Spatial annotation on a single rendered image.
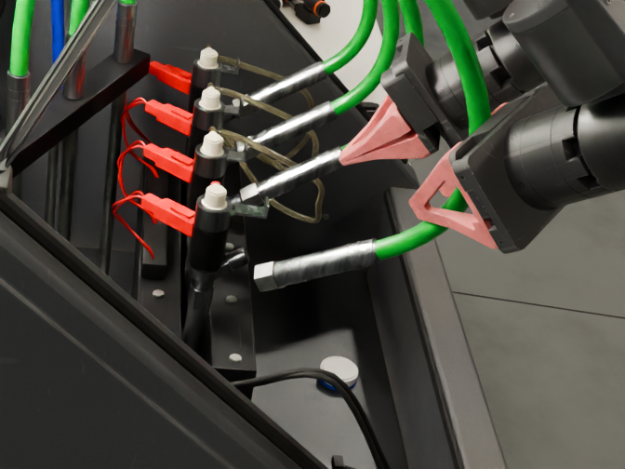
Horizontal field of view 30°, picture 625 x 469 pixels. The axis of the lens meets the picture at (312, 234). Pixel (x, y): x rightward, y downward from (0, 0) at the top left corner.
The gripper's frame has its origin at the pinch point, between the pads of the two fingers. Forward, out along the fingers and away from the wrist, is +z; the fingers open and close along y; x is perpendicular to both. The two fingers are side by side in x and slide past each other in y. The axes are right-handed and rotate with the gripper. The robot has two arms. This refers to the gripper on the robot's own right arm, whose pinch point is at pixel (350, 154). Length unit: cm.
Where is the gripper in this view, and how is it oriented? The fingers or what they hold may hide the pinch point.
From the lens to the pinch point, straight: 93.7
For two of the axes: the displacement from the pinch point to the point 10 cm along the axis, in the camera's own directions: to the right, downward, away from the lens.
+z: -7.9, 4.6, 4.0
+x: -1.4, 5.1, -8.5
